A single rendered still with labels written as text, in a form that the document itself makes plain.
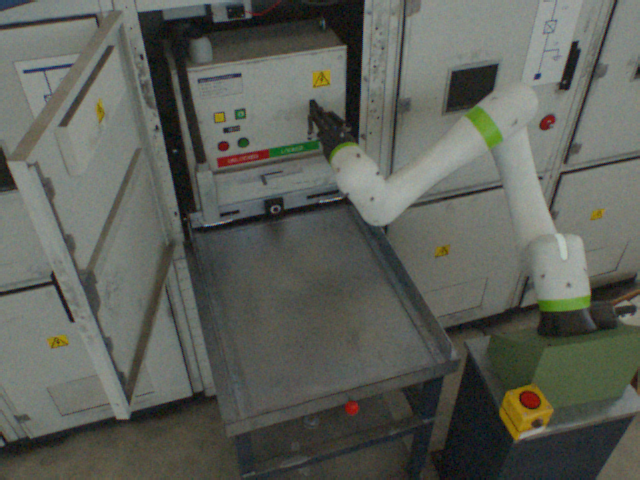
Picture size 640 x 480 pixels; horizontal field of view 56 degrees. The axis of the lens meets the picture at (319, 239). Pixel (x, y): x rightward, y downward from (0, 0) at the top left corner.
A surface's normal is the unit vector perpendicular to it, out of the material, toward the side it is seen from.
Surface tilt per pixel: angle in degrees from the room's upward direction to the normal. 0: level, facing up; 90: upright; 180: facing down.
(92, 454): 0
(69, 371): 90
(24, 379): 90
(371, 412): 0
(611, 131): 90
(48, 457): 0
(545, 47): 90
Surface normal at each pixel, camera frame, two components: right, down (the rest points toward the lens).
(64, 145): 0.00, 0.67
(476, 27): 0.30, 0.63
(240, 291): 0.00, -0.75
